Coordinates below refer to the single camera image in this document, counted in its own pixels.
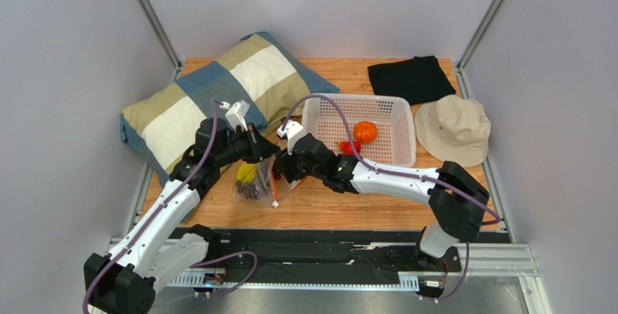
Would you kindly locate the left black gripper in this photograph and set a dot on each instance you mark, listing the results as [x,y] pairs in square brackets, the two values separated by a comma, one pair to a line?
[260,147]

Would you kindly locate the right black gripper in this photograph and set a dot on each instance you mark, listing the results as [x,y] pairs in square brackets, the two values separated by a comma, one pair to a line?
[286,165]

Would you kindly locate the yellow fake banana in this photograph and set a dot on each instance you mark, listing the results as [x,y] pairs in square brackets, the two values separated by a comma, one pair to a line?
[247,172]

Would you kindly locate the clear zip top bag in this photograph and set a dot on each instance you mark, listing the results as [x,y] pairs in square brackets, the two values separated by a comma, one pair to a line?
[281,189]

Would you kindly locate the purple fake grapes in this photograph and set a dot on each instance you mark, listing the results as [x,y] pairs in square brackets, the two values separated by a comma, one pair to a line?
[259,190]

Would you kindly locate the red fake apple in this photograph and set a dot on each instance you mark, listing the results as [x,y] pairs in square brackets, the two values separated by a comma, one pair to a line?
[350,147]

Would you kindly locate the orange fake pumpkin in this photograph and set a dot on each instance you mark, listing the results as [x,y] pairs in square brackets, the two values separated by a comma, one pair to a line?
[365,132]

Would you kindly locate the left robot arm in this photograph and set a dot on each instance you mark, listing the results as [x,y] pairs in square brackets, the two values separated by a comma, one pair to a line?
[129,277]

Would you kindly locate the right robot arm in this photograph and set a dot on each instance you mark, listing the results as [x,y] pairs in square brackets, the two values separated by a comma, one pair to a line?
[456,199]

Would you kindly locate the striped blue beige pillow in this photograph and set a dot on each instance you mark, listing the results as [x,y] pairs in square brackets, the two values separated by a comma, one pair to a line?
[258,70]

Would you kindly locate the white plastic perforated basket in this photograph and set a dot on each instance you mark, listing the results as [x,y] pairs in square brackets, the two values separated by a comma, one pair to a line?
[396,142]

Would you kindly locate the black folded cloth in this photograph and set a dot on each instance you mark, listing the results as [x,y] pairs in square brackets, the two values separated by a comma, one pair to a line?
[418,80]

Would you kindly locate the beige bucket hat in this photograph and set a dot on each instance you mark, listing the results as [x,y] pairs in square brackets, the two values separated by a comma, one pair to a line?
[454,129]

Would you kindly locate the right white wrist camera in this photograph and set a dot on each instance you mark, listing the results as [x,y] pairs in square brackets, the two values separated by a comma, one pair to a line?
[292,132]

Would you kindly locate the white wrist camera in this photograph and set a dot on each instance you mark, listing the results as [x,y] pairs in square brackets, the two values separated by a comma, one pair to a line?
[235,115]
[292,132]

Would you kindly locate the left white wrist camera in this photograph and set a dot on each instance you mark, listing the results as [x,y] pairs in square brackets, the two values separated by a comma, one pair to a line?
[235,115]

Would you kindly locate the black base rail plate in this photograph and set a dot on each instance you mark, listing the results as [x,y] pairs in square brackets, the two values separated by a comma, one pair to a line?
[324,257]

